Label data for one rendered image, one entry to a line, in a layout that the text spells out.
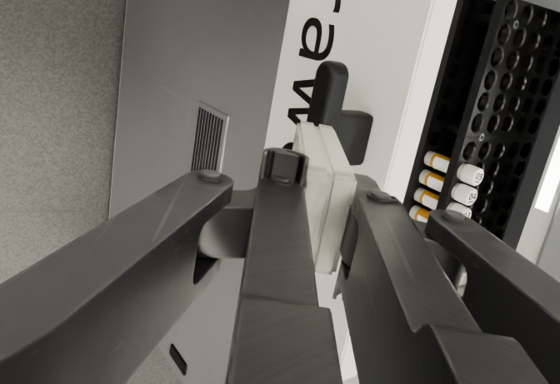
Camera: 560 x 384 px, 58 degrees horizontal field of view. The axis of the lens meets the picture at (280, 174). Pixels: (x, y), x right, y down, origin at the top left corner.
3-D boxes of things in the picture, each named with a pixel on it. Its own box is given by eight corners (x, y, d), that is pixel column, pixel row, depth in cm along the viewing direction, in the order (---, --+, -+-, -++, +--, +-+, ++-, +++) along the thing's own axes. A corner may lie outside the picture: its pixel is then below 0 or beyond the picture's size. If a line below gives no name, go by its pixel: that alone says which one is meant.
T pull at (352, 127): (287, 203, 26) (303, 214, 25) (316, 57, 24) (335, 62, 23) (339, 198, 28) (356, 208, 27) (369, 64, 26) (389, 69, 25)
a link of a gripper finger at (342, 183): (331, 174, 14) (358, 179, 14) (316, 122, 20) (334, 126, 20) (309, 273, 14) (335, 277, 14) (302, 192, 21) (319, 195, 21)
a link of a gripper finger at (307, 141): (309, 273, 14) (283, 269, 14) (302, 192, 21) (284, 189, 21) (331, 174, 14) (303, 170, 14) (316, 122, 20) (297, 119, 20)
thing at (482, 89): (422, 253, 36) (429, 257, 35) (497, -6, 31) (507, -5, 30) (438, 251, 37) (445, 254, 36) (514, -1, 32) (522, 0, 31)
